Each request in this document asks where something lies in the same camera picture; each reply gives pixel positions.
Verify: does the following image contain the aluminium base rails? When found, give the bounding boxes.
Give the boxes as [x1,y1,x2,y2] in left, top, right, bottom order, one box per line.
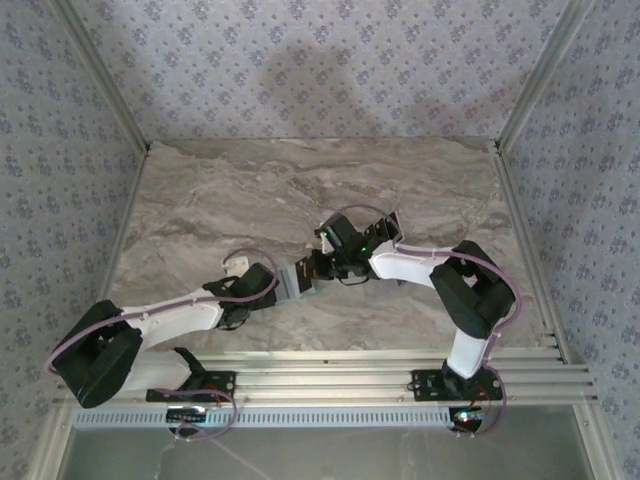
[52,348,600,407]

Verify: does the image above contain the small circuit board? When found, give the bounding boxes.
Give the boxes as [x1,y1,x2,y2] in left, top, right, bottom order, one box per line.
[448,407,486,432]
[166,406,209,425]

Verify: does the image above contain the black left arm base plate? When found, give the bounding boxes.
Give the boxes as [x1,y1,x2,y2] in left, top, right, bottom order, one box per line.
[144,370,237,403]

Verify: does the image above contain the grey slotted cable duct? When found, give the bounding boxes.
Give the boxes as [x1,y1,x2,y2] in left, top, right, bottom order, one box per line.
[73,409,454,430]

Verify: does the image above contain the aluminium table side rail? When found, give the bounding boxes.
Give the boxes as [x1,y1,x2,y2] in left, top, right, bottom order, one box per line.
[492,141,572,365]
[97,144,153,304]

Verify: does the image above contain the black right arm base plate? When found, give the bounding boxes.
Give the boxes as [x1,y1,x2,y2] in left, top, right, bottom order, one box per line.
[409,368,504,402]

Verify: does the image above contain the aluminium frame leg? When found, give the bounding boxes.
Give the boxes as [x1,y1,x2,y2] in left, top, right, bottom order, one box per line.
[572,404,619,480]
[27,407,76,480]

